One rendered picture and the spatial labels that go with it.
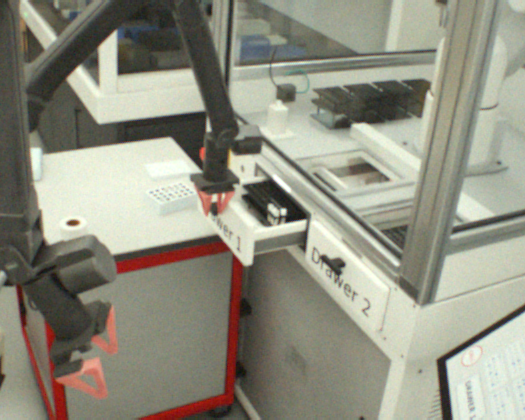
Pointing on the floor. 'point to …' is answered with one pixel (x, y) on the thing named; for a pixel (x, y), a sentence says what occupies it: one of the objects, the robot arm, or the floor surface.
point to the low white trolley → (141, 291)
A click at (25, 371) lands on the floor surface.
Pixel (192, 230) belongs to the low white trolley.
